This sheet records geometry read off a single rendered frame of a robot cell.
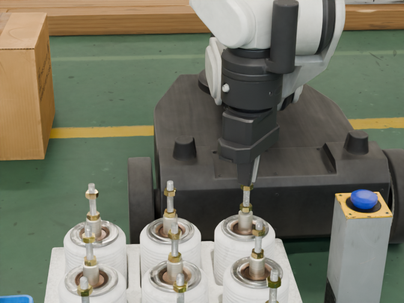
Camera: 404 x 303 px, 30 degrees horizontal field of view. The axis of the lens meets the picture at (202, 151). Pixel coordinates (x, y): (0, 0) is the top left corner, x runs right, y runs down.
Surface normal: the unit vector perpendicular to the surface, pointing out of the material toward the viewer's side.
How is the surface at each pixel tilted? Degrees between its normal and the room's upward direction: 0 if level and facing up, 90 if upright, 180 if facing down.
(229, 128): 90
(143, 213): 67
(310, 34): 101
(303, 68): 129
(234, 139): 90
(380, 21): 90
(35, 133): 90
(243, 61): 45
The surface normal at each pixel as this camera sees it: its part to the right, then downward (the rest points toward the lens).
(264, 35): 0.72, 0.33
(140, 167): 0.07, -0.77
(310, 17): 0.09, 0.22
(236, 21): -0.70, 0.32
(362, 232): 0.09, 0.45
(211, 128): 0.01, -0.89
